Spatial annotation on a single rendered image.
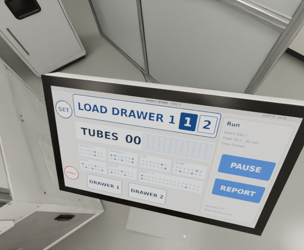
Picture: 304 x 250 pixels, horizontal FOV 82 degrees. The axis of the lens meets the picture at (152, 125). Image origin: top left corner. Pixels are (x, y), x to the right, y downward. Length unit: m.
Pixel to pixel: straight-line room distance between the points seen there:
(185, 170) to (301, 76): 2.12
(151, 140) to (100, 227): 1.22
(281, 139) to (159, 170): 0.24
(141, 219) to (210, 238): 0.49
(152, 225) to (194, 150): 1.10
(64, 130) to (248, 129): 0.39
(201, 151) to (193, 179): 0.07
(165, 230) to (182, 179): 1.03
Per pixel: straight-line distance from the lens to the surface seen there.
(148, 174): 0.42
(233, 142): 0.37
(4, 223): 0.77
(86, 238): 1.57
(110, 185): 0.47
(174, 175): 0.41
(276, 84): 2.22
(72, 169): 0.50
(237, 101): 0.34
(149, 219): 1.42
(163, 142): 0.37
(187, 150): 0.37
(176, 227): 1.42
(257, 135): 0.37
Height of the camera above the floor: 1.45
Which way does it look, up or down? 62 degrees down
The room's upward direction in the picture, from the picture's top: 8 degrees counter-clockwise
